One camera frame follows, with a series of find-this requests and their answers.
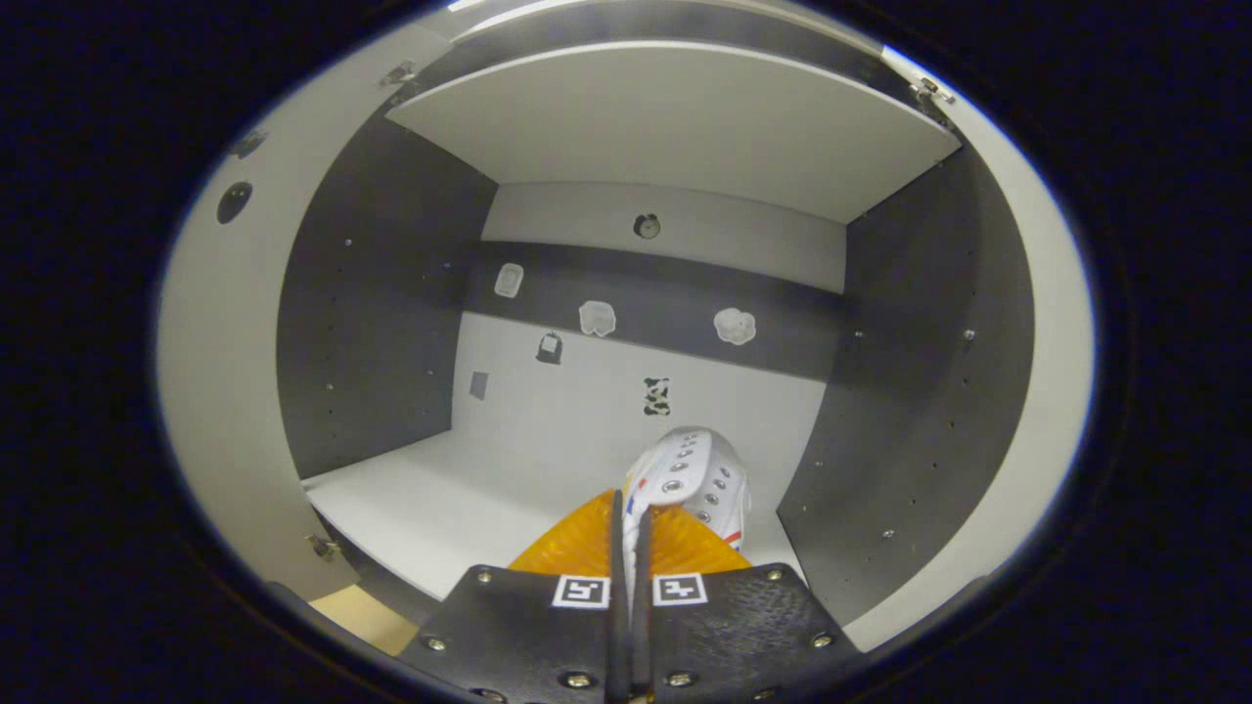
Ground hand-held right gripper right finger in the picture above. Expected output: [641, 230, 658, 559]
[631, 504, 864, 704]

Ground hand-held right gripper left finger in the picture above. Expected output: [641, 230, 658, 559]
[399, 487, 630, 704]

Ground white shoe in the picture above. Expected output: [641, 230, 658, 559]
[621, 426, 752, 588]

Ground white cabinet door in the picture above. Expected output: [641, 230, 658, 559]
[843, 44, 1098, 654]
[156, 22, 461, 602]

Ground white grey shoe cabinet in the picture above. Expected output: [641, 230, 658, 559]
[277, 0, 1036, 627]

